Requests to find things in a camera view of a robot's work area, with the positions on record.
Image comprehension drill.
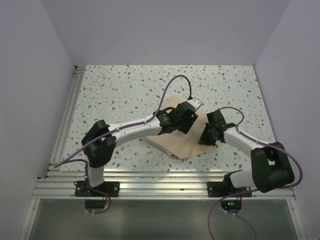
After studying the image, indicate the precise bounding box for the beige cloth mat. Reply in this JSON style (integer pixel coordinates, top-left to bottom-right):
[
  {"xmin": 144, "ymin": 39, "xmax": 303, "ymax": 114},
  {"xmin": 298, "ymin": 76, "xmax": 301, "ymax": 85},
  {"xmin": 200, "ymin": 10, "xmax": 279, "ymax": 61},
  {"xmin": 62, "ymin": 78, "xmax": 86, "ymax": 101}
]
[{"xmin": 145, "ymin": 110, "xmax": 217, "ymax": 160}]

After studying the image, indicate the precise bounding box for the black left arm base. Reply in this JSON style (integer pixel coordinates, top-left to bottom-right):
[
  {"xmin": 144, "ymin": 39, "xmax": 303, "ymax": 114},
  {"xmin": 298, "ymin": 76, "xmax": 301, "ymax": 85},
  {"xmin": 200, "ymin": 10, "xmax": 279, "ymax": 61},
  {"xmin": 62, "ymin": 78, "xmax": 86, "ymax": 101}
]
[{"xmin": 73, "ymin": 180, "xmax": 120, "ymax": 213}]

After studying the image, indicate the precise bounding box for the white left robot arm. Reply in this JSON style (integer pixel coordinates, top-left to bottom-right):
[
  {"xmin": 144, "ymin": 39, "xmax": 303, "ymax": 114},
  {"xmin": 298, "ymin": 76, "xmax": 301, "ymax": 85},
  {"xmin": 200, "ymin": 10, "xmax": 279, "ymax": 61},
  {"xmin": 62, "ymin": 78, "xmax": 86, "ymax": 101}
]
[{"xmin": 81, "ymin": 98, "xmax": 202, "ymax": 197}]

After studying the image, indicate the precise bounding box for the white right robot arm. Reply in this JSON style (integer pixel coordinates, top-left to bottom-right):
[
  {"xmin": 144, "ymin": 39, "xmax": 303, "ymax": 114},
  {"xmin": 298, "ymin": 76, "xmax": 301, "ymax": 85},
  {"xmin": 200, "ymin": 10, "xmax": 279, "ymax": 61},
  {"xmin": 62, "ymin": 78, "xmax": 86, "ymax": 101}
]
[{"xmin": 199, "ymin": 110, "xmax": 295, "ymax": 197}]

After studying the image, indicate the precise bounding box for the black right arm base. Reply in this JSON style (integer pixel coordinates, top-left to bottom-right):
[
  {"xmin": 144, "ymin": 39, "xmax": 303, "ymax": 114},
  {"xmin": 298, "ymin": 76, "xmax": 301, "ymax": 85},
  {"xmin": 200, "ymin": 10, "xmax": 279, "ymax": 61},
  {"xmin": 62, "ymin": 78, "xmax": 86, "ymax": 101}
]
[{"xmin": 206, "ymin": 173, "xmax": 252, "ymax": 214}]

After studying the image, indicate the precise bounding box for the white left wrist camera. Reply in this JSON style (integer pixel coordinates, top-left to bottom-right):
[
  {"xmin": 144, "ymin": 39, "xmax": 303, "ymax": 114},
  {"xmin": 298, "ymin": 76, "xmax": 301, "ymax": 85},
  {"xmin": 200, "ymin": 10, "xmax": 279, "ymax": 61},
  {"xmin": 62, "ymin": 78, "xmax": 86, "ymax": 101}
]
[{"xmin": 187, "ymin": 98, "xmax": 203, "ymax": 111}]

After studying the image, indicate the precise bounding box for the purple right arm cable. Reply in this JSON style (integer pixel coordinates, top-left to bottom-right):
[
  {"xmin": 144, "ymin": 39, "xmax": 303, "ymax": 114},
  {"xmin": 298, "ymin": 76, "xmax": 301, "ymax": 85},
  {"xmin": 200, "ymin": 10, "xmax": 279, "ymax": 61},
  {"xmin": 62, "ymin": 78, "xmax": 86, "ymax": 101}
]
[{"xmin": 207, "ymin": 106, "xmax": 303, "ymax": 240}]

